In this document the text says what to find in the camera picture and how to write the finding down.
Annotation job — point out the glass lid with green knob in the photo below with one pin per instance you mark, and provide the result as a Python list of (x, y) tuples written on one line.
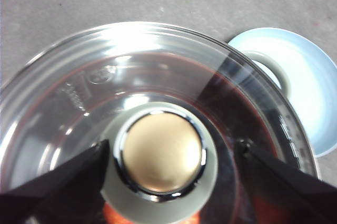
[(162, 153)]

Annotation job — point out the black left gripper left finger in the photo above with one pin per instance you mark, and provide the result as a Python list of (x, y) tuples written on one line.
[(58, 195)]

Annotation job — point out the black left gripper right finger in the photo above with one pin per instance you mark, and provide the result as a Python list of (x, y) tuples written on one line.
[(287, 195)]

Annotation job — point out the blue round plate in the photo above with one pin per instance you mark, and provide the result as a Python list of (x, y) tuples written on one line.
[(308, 81)]

